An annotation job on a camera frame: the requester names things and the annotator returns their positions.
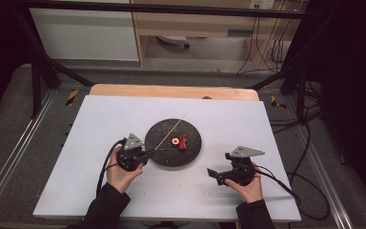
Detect black round plate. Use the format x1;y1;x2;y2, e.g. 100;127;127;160
144;117;203;168

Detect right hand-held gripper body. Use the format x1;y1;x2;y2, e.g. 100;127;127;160
227;145;266;187

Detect person's right hand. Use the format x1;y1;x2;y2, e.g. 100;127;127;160
224;162;264;204

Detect white chair base with caster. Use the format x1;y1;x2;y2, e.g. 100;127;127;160
156;34;191;50

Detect black metal frame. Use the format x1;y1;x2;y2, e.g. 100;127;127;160
12;0;313;118

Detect white wall socket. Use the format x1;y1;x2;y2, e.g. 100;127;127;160
249;0;275;10

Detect aluminium floor rail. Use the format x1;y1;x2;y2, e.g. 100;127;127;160
298;123;356;229
0;90;57;218

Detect person's left hand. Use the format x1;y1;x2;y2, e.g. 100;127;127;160
106;154;144;195

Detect wooden skewer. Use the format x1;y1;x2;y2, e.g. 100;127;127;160
153;113;188;153

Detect black curtain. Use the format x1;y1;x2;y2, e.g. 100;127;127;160
294;0;366;218
0;0;34;132

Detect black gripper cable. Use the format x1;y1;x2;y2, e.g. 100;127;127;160
95;137;128;198
253;164;332;221

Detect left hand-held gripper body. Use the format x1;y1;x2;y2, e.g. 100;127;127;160
116;133;148;173

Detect wooden table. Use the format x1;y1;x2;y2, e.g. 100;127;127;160
89;83;260;102

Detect white cabinet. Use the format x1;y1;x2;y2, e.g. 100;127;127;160
29;8;140;62

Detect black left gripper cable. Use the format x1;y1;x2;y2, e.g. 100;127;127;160
95;137;128;198

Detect hanging black cables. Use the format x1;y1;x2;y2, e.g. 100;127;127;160
236;15;289;75

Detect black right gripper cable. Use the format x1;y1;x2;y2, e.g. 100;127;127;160
253;164;332;221

